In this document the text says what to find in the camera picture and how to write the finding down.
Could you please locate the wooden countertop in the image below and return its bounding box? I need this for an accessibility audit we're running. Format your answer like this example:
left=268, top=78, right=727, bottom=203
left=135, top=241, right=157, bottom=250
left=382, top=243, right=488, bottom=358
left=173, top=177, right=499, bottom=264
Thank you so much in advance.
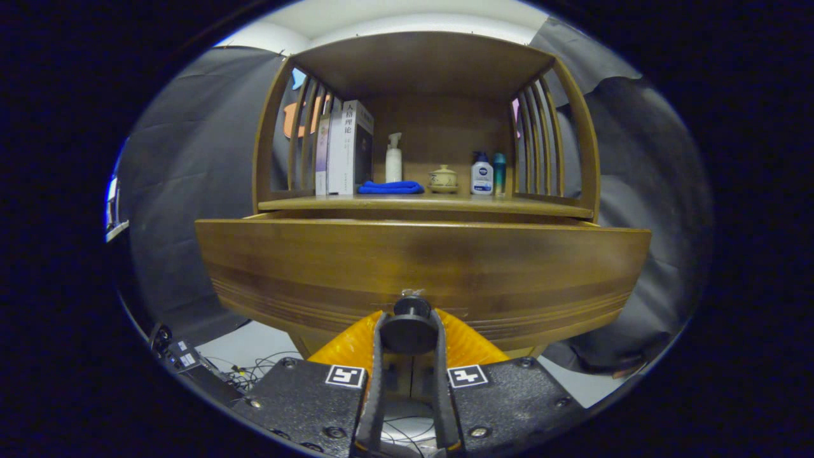
left=258, top=193, right=596, bottom=220

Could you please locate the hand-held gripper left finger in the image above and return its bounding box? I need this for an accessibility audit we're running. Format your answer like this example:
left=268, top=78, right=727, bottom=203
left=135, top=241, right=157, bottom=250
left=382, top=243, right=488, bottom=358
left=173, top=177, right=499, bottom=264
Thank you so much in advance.
left=231, top=309, right=391, bottom=458

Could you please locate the blue folded cloth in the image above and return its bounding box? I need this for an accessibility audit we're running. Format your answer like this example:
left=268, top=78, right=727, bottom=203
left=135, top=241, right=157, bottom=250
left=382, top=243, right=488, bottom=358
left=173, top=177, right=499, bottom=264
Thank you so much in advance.
left=357, top=181, right=425, bottom=195

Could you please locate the pale green lidded teacup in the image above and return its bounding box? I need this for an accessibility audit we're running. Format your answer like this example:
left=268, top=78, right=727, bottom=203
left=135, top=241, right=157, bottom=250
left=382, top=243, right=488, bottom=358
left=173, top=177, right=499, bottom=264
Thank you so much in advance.
left=428, top=165, right=460, bottom=194

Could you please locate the white lotion bottle blue cap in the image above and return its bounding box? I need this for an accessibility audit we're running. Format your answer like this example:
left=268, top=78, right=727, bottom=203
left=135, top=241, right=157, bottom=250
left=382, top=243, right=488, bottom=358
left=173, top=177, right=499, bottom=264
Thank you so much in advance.
left=471, top=151, right=495, bottom=195

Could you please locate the pale purple book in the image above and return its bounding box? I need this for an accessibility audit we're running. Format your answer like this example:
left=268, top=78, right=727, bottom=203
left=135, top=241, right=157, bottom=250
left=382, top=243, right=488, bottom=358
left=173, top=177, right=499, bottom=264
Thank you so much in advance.
left=315, top=113, right=331, bottom=196

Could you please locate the white book dark portrait cover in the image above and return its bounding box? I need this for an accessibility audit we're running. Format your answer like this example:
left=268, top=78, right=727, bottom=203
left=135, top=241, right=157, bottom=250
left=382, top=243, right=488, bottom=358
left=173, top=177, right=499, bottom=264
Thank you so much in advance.
left=340, top=100, right=375, bottom=195

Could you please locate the black equipment box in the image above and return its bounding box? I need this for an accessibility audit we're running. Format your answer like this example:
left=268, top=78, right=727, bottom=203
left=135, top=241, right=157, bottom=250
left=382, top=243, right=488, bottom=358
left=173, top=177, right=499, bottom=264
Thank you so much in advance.
left=151, top=323, right=245, bottom=405

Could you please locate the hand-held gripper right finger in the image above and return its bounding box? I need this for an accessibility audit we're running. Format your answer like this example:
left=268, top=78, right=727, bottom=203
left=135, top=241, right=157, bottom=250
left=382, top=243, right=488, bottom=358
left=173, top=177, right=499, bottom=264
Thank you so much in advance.
left=430, top=309, right=587, bottom=456

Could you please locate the wooden cabinet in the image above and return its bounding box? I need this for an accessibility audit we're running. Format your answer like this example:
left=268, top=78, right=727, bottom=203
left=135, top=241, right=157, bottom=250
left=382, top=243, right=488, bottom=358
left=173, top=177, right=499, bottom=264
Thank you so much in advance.
left=251, top=31, right=602, bottom=361

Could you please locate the wooden cabinet door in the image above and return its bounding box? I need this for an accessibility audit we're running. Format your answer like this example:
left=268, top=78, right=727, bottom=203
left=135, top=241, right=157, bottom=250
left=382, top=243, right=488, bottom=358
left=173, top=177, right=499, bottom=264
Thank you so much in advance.
left=383, top=353, right=413, bottom=401
left=412, top=353, right=438, bottom=401

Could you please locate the white pump bottle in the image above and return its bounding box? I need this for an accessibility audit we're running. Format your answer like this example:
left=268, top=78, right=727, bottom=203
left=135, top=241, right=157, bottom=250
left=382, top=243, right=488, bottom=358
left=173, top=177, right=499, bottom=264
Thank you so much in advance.
left=385, top=132, right=404, bottom=184

